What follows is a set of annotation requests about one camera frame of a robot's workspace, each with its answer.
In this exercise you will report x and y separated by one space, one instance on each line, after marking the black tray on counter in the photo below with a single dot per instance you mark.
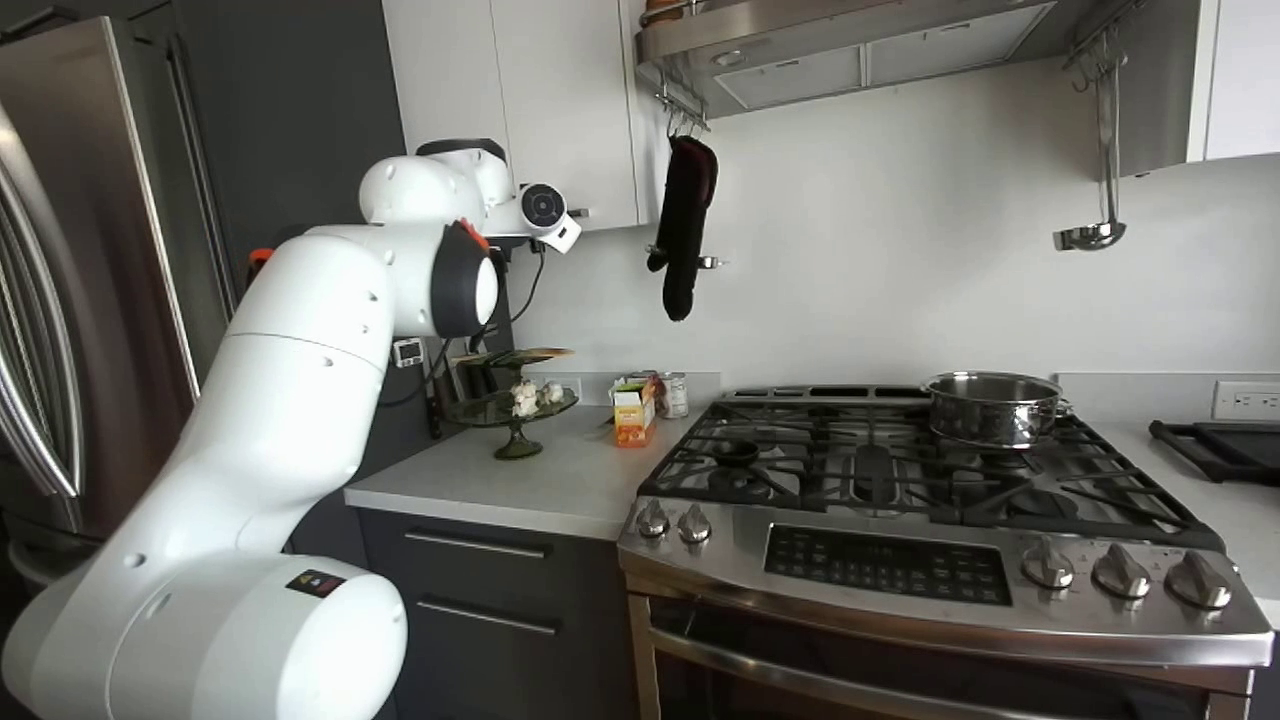
1225 450

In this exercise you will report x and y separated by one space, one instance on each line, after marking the white cabinet door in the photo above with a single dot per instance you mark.
445 71
570 106

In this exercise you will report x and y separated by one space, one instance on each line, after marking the green glass tiered stand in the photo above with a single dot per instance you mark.
497 393

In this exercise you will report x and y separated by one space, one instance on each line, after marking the black oven mitt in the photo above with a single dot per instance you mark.
680 223

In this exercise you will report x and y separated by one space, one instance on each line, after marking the stove control knob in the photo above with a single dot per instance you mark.
693 526
649 521

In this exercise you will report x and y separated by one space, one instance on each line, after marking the hanging metal ladle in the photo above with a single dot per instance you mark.
1102 81

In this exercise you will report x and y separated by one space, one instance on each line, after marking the stainless steel pot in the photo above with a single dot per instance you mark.
994 410

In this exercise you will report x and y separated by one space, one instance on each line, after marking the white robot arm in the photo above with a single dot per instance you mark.
195 607

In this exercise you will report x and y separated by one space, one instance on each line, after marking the dark grey drawer cabinet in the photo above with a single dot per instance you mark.
504 624

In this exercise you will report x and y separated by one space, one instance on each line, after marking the left stove control knob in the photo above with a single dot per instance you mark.
649 521

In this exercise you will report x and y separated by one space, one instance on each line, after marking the white wall outlet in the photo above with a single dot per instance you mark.
1246 402

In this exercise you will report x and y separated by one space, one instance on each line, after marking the stainless steel refrigerator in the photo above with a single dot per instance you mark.
111 281

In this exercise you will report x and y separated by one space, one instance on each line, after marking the stainless steel gas stove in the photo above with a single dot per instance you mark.
861 566

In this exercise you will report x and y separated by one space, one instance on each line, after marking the stainless steel range hood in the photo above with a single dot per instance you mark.
720 56

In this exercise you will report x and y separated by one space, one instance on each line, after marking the white far upper cabinet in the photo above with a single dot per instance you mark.
1201 81

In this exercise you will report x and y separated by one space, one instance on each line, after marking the orange carton box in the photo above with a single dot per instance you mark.
635 410

